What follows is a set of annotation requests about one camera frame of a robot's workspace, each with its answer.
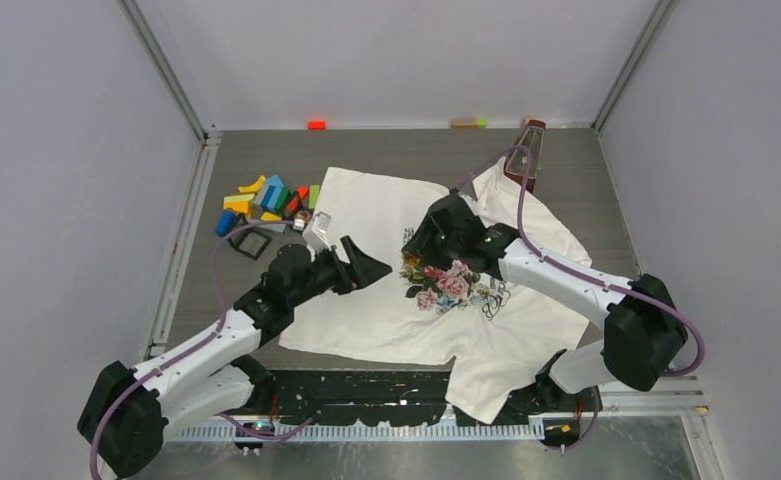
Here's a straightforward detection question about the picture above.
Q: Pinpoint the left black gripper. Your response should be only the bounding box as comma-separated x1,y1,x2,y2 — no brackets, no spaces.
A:
289,236,390,308

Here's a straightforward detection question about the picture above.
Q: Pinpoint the white floral t-shirt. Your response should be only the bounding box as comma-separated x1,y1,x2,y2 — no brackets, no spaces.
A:
279,167,588,424

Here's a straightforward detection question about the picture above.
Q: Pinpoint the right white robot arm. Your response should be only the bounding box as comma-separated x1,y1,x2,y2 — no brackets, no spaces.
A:
402,190,690,411

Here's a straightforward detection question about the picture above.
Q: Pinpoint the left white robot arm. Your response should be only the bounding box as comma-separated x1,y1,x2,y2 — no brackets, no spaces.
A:
77,236,392,479

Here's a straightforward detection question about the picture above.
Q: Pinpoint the tan and green block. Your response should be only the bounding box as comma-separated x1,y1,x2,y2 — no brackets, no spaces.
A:
450,117,487,129

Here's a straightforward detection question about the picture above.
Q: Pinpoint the light blue block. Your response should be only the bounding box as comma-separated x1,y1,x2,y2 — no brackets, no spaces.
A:
254,175,284,210

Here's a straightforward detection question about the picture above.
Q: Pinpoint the brown wooden metronome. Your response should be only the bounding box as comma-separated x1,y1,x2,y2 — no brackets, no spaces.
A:
503,117,547,193

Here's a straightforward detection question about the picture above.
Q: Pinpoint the light green flat block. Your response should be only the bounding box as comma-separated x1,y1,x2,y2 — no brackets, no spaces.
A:
223,193,255,204

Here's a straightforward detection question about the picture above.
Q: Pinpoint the yellow arch block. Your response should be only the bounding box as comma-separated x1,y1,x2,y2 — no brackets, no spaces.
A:
238,175,266,194

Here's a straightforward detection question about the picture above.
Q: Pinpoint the blue cylinder block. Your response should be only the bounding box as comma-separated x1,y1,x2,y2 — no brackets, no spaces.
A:
215,210,237,238

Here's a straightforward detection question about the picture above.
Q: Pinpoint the red orange block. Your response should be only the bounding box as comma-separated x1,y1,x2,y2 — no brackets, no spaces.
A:
307,120,327,130

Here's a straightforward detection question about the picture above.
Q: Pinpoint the black square frame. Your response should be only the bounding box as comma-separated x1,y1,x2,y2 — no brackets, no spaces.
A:
228,230,272,260

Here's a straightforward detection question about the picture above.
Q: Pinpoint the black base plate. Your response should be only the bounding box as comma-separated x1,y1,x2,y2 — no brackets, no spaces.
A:
208,368,603,429

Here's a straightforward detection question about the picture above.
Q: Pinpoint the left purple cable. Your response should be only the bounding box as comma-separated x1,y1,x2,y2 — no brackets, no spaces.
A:
88,218,318,480

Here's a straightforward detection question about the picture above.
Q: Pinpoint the aluminium front rail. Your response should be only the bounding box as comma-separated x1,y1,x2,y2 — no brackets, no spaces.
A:
129,367,709,451

